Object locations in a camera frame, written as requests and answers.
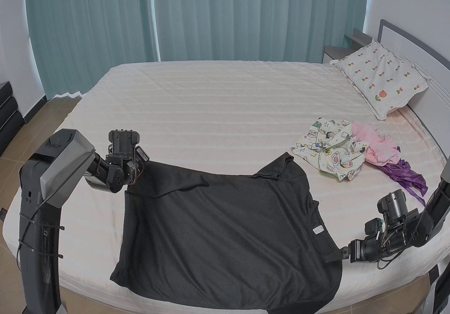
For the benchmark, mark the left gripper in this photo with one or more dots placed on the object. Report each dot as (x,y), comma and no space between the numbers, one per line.
(139,165)

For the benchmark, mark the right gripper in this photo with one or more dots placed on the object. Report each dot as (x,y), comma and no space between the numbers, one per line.
(367,251)

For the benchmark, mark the black T-shirt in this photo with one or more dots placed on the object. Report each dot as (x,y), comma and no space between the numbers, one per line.
(228,235)

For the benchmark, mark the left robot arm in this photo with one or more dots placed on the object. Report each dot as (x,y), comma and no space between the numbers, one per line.
(63,158)

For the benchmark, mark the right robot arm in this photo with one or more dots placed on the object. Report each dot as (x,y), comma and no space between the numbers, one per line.
(392,207)

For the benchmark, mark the bed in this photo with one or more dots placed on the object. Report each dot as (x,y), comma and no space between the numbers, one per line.
(211,112)

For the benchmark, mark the purple garment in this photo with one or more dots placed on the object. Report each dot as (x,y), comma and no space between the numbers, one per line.
(409,179)

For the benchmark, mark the pink garment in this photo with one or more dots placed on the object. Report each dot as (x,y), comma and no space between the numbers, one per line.
(378,145)

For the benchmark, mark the white printed pyjama top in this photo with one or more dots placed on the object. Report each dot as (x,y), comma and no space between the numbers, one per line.
(330,151)

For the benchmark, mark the black chest of drawers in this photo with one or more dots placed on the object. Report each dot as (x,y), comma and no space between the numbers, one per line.
(8,119)

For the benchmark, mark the blue-green curtain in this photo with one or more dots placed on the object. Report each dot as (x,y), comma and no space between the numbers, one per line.
(263,6)
(91,17)

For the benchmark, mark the white printed pillow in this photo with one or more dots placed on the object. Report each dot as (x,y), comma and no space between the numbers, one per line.
(379,77)

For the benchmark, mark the grey bedside table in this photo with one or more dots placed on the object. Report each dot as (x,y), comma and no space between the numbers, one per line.
(337,52)

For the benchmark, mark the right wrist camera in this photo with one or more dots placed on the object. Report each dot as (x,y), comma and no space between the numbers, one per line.
(372,227)

